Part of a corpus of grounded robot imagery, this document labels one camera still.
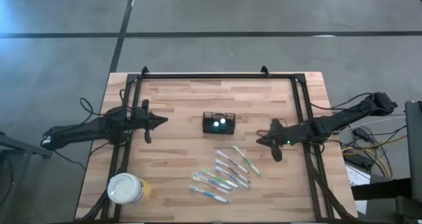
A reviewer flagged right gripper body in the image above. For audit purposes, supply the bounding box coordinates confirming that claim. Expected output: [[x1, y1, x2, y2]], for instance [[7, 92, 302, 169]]
[[270, 118, 285, 163]]

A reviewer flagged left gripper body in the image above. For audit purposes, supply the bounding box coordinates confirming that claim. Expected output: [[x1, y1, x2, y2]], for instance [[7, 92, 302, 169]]
[[131, 99, 153, 144]]

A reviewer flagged blue white toothbrush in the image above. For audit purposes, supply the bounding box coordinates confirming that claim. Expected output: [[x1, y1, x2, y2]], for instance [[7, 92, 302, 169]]
[[214, 165, 251, 189], [189, 185, 231, 204]]

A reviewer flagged white tub yellow label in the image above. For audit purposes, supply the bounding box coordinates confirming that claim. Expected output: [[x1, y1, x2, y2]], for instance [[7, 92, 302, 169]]
[[107, 172, 153, 206]]

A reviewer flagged black power brick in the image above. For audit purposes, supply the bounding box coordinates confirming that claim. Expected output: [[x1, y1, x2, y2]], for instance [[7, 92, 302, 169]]
[[354, 127, 373, 139], [344, 153, 373, 169]]

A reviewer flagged white paper sheet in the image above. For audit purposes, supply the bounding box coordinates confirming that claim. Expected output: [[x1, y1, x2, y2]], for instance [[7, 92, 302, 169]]
[[345, 164, 372, 215]]

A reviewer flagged black stand beam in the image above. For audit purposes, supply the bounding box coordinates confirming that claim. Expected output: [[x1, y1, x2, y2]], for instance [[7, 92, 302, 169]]
[[349, 177, 422, 202]]

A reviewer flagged dark grey side table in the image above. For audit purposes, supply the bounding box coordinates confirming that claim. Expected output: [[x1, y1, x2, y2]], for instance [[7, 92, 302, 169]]
[[0, 131, 53, 224]]

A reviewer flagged black wire basket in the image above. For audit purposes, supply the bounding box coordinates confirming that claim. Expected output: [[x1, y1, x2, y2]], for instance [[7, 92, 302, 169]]
[[202, 111, 237, 135]]

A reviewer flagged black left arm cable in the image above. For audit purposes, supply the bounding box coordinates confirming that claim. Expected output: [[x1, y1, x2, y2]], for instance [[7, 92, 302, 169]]
[[80, 88, 133, 119]]

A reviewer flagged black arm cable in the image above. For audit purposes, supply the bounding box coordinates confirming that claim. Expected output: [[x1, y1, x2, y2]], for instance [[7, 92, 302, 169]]
[[309, 92, 377, 112], [80, 88, 133, 119]]

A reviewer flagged black rig frame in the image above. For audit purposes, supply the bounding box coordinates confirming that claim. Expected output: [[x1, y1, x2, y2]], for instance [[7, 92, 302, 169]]
[[75, 65, 359, 224]]

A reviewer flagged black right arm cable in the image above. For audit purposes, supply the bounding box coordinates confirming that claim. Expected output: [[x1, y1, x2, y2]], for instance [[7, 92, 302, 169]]
[[309, 92, 377, 112]]

